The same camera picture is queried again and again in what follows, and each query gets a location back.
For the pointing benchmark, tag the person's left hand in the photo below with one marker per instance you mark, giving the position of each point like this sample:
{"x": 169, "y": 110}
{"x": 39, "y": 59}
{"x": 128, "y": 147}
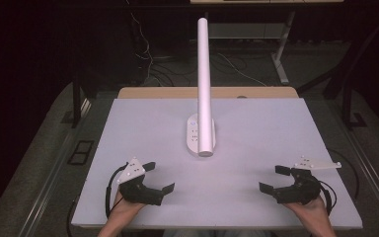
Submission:
{"x": 125, "y": 208}

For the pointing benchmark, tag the person's right hand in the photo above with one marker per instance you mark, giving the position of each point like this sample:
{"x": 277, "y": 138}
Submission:
{"x": 307, "y": 210}

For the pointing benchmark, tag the aluminium rail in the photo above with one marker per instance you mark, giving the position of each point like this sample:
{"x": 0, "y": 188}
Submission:
{"x": 46, "y": 184}
{"x": 373, "y": 177}

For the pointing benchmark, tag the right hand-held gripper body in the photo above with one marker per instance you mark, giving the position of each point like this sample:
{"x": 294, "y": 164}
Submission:
{"x": 301, "y": 189}

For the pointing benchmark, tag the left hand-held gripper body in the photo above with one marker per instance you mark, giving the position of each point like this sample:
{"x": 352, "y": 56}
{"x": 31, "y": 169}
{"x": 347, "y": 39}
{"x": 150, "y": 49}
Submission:
{"x": 135, "y": 189}

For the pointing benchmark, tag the white desk lamp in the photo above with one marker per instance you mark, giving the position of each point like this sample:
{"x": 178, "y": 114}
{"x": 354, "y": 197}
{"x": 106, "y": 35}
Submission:
{"x": 203, "y": 82}

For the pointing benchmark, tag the black rectangular floor frame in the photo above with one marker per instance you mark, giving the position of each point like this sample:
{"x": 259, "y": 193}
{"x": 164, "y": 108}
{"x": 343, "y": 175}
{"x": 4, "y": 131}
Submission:
{"x": 81, "y": 152}

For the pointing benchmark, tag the white-framed desk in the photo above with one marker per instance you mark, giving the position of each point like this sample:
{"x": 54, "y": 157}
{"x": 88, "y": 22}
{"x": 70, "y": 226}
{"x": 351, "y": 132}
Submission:
{"x": 281, "y": 59}

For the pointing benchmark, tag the black metal stand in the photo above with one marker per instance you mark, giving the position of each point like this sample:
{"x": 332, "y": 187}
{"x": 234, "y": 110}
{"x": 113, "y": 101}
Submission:
{"x": 348, "y": 98}
{"x": 76, "y": 98}

